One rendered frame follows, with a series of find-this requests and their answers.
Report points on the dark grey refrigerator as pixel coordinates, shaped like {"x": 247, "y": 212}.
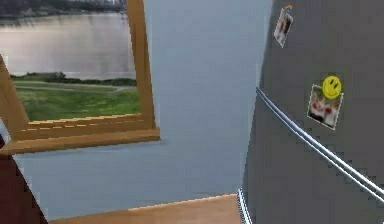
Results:
{"x": 300, "y": 160}

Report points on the wooden framed window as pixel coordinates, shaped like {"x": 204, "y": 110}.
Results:
{"x": 141, "y": 66}

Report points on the small pale photo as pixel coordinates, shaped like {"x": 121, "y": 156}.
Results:
{"x": 283, "y": 28}

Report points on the photo with red spots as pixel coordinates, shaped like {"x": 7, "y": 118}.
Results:
{"x": 324, "y": 108}

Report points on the yellow smiley face magnet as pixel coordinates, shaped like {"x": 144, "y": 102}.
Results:
{"x": 331, "y": 87}

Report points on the rainbow magnet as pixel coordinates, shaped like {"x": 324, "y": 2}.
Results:
{"x": 288, "y": 7}

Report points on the dark red cabinet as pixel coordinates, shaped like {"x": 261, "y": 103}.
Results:
{"x": 15, "y": 193}

